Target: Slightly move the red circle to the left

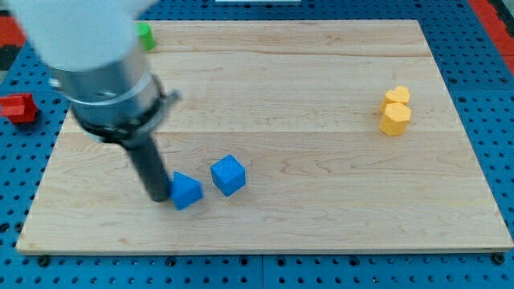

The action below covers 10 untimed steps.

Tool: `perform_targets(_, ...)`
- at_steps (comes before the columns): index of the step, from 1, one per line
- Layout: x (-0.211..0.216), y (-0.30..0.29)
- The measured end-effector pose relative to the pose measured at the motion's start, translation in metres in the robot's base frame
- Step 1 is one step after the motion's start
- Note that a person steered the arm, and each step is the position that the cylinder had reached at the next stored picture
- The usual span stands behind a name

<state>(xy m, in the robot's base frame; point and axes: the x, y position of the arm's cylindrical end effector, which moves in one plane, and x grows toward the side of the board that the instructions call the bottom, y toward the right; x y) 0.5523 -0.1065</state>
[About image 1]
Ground green block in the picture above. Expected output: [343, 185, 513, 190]
[137, 22, 156, 51]

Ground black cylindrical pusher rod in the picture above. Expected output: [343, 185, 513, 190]
[123, 135, 171, 202]

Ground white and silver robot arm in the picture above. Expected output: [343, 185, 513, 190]
[7, 0, 180, 201]

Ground yellow hexagon block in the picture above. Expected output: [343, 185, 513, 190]
[378, 103, 411, 136]

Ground yellow heart block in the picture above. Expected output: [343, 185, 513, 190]
[379, 85, 411, 114]

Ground wooden board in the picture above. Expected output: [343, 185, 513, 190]
[17, 20, 513, 255]

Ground blue cube block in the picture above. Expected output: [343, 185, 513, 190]
[210, 155, 246, 197]

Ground blue triangular block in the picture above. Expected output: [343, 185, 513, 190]
[171, 172, 203, 210]

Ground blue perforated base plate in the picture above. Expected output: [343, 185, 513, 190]
[1, 0, 513, 288]

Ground red block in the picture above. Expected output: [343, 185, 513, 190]
[1, 92, 38, 124]

